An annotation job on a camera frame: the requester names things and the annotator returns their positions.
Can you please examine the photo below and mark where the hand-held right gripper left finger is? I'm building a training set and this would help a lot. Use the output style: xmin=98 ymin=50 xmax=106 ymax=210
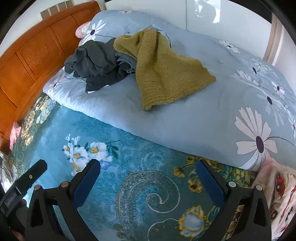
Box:
xmin=24 ymin=159 xmax=101 ymax=241

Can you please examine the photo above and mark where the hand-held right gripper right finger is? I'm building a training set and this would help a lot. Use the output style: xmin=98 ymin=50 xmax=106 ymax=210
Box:
xmin=195 ymin=159 xmax=272 ymax=241

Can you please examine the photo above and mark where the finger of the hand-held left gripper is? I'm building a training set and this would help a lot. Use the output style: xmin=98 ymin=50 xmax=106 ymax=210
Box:
xmin=14 ymin=159 xmax=48 ymax=194

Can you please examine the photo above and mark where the olive knitted sweater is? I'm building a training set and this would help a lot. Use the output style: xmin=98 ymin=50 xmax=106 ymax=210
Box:
xmin=113 ymin=29 xmax=217 ymax=111

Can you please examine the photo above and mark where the grey white crumpled cloth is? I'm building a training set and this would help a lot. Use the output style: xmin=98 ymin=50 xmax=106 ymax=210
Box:
xmin=0 ymin=151 xmax=17 ymax=187

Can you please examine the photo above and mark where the pink patterned cloth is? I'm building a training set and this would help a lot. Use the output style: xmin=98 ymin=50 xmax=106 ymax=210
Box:
xmin=9 ymin=122 xmax=23 ymax=151

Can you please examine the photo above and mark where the teal floral bedsheet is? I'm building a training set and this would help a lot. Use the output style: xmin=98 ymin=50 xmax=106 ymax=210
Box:
xmin=9 ymin=95 xmax=262 ymax=241

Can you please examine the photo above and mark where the white red printed cloth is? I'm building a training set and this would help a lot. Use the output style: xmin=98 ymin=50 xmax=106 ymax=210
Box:
xmin=251 ymin=159 xmax=296 ymax=240

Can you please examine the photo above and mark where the blue daisy print quilt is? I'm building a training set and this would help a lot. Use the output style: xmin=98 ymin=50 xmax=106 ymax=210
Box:
xmin=43 ymin=9 xmax=296 ymax=172

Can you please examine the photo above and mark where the dark grey garment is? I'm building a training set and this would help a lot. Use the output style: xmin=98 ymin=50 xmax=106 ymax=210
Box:
xmin=64 ymin=40 xmax=137 ymax=93

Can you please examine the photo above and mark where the orange wooden headboard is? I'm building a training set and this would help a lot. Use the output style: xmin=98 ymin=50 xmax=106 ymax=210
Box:
xmin=0 ymin=1 xmax=102 ymax=151

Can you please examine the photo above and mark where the grey-blue garment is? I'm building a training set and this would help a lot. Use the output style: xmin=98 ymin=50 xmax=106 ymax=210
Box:
xmin=115 ymin=50 xmax=137 ymax=75

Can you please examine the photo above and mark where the pink pillow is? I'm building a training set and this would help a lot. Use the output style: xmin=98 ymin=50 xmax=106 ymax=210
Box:
xmin=75 ymin=21 xmax=92 ymax=39

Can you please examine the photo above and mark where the beige door frame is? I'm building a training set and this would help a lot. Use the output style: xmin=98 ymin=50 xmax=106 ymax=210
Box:
xmin=263 ymin=14 xmax=284 ymax=66

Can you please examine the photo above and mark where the grey slatted wall fixture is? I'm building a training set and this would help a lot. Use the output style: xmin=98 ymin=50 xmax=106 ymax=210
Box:
xmin=40 ymin=0 xmax=75 ymax=19

